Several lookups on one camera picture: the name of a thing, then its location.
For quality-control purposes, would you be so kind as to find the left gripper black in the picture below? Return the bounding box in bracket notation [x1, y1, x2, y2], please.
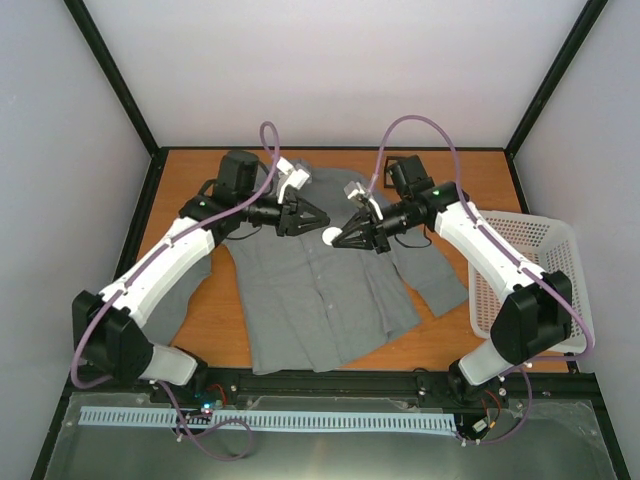
[238, 192, 330, 237]

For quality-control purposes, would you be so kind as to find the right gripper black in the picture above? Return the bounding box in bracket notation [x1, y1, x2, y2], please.
[331, 198, 421, 253]

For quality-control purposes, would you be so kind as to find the white round brooch backing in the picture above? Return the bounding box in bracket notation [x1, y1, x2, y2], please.
[321, 226, 342, 246]

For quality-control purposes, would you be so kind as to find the grey button-up shirt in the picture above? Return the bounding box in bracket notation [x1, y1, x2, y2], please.
[143, 158, 470, 376]

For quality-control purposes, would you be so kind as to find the black brooch box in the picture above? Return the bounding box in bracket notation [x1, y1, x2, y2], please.
[384, 156, 413, 190]

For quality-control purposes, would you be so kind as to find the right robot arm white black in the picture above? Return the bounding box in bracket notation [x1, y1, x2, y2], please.
[322, 155, 573, 404]

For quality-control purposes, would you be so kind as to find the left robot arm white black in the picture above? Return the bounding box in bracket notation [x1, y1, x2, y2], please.
[70, 150, 329, 403]

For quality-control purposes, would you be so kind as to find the white plastic perforated basket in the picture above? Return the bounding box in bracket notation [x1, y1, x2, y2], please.
[468, 210, 594, 355]

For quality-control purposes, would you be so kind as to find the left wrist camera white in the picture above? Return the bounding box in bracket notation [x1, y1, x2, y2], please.
[276, 157, 311, 204]

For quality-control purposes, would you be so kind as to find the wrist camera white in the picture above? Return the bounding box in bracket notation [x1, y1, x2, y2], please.
[276, 157, 311, 204]
[344, 181, 383, 220]

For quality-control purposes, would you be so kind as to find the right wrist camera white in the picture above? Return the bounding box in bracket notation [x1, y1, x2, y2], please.
[344, 181, 383, 220]

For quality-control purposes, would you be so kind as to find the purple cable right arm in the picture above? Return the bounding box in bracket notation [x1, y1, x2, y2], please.
[367, 114, 597, 447]

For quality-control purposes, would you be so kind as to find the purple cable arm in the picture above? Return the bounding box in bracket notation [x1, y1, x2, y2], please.
[367, 114, 597, 447]
[70, 120, 254, 459]

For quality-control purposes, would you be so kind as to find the light blue slotted cable duct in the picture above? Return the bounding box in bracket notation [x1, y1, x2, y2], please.
[77, 406, 456, 437]

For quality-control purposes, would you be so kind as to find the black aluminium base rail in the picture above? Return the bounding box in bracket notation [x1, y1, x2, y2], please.
[69, 365, 601, 412]

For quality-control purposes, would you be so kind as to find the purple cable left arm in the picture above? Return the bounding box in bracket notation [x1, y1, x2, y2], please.
[70, 120, 254, 459]

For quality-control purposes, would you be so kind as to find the right black frame post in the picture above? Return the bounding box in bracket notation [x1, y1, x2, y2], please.
[504, 0, 608, 161]

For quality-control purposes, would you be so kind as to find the black frame post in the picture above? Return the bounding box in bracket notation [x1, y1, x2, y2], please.
[63, 0, 160, 158]
[504, 0, 608, 161]

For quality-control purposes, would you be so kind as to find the metal base plate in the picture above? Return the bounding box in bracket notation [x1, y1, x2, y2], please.
[41, 394, 616, 479]

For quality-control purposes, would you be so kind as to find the left black frame post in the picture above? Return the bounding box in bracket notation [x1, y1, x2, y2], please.
[63, 0, 160, 158]

